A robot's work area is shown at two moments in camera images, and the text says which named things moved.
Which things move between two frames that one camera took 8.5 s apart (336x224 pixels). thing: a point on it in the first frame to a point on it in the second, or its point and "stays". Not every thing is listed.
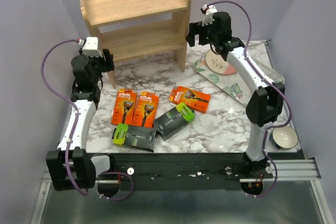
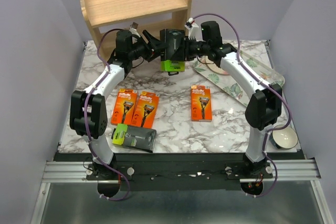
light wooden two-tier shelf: (136, 15) stays
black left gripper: (108, 64) to (153, 46)
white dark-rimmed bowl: (283, 137) stays
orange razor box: (199, 100) to (201, 103)
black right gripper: (196, 28) to (180, 54)
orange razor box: (124, 106) stays
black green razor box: (174, 121) to (174, 37)
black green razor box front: (139, 138) stays
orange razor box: (145, 109) stays
